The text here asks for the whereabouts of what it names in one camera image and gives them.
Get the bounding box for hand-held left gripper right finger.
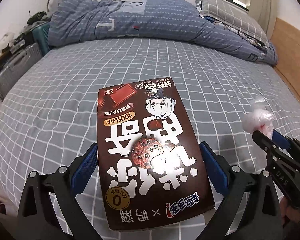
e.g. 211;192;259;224
199;141;283;240

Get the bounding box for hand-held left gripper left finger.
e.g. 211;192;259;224
17;142;100;240

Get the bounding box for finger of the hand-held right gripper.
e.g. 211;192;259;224
271;129;294;150
252;130;278;158

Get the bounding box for small clear plastic bag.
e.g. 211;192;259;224
242;96;275;135

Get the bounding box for brown cookie box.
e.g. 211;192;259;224
97;77;215;232

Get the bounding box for person's right hand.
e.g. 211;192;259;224
280;197;300;227

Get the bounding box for wooden headboard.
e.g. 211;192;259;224
269;17;300;105

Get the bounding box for printed white cloth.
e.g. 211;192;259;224
225;25;268;50

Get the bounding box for grey suitcase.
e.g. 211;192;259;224
0;42;43;102

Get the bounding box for grey checked pillow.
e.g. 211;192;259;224
200;0;269;47

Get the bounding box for beige curtain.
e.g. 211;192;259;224
247;0;278;39

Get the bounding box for teal suitcase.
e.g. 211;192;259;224
32;24;50;57

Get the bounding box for pile of small boxes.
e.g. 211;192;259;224
0;30;35;65

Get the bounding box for white plush toy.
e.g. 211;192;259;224
0;34;14;53

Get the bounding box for blue striped quilt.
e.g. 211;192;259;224
48;0;278;67

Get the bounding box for black tangled cables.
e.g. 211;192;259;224
27;11;47;25

